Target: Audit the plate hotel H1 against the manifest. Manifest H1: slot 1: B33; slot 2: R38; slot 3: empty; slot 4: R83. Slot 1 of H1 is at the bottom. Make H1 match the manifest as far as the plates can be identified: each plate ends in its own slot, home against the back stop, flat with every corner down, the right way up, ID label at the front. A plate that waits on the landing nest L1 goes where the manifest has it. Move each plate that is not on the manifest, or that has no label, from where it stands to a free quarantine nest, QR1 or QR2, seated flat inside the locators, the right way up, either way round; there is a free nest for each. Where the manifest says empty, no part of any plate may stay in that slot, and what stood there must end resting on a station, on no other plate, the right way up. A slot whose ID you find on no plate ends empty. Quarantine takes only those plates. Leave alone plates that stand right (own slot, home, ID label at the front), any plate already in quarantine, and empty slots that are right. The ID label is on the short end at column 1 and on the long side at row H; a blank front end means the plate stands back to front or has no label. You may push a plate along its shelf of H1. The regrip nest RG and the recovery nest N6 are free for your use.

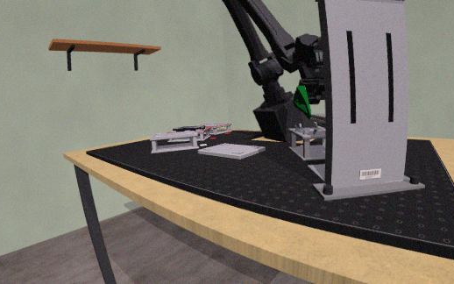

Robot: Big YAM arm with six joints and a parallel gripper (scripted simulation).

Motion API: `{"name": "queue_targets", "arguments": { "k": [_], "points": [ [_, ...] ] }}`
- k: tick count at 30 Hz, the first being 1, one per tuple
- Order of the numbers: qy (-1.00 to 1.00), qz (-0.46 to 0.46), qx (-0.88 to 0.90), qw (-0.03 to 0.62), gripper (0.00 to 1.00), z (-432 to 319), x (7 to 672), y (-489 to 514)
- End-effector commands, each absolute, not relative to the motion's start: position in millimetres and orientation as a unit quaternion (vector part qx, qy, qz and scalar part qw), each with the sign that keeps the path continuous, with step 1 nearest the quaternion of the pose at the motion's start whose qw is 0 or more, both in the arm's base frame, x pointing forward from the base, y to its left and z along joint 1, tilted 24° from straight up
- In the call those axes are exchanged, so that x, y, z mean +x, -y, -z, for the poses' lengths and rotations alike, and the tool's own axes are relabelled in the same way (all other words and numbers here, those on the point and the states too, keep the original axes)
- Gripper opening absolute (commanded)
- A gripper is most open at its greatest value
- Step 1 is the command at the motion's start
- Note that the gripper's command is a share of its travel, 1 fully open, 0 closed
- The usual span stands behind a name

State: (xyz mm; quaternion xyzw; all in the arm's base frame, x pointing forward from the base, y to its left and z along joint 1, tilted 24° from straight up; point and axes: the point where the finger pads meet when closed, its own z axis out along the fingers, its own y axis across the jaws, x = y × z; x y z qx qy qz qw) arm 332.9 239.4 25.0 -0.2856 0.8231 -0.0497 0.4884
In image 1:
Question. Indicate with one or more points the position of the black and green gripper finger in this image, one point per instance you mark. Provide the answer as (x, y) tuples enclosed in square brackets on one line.
[(300, 98)]

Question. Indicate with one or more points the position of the white rectangular plate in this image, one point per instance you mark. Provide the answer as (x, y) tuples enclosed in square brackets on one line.
[(318, 118)]

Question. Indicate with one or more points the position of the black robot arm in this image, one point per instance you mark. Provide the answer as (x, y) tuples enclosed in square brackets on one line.
[(284, 55)]

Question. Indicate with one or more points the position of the black cylinder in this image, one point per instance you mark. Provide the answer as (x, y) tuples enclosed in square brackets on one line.
[(414, 179), (327, 190)]

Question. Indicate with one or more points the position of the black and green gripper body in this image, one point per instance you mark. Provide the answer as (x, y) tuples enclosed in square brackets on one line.
[(312, 86)]

